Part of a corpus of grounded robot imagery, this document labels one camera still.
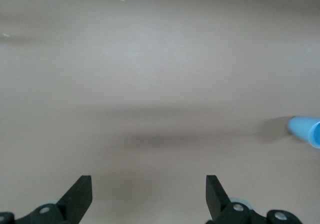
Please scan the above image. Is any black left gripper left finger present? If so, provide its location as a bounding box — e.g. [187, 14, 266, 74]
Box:
[0, 175, 93, 224]

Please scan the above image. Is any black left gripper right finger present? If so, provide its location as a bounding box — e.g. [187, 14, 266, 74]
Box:
[205, 174, 304, 224]

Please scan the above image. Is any blue plastic cup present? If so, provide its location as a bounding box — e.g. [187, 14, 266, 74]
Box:
[285, 115, 320, 149]

